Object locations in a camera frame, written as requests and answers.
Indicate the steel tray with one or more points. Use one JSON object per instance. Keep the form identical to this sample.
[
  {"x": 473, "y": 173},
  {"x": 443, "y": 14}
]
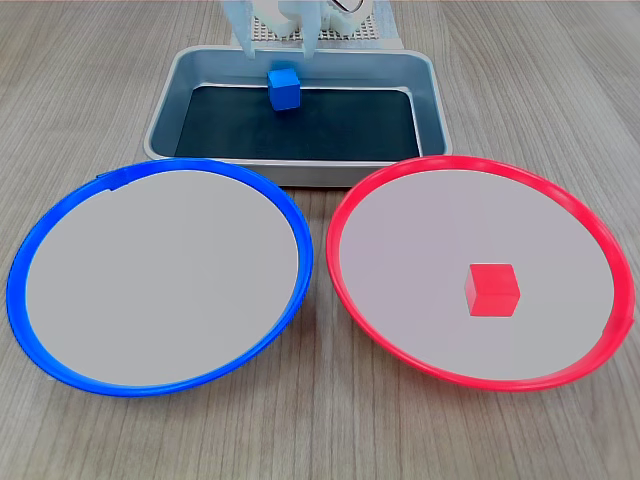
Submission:
[{"x": 430, "y": 100}]

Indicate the black tray mat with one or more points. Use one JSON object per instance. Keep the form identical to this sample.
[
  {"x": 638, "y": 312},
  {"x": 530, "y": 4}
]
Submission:
[{"x": 350, "y": 125}]

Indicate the white plate with blue rim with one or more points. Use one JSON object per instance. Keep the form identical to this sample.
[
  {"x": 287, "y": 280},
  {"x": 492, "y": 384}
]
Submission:
[{"x": 160, "y": 280}]

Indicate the small red cube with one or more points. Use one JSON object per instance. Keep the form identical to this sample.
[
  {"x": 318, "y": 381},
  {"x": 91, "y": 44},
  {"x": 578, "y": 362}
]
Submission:
[{"x": 492, "y": 292}]

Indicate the small blue cube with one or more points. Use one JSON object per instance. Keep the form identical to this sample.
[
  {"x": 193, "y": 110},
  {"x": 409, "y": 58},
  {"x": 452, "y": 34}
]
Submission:
[{"x": 285, "y": 92}]

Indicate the white plate with red rim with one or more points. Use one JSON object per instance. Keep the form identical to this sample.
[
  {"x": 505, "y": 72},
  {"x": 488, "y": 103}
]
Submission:
[{"x": 400, "y": 275}]

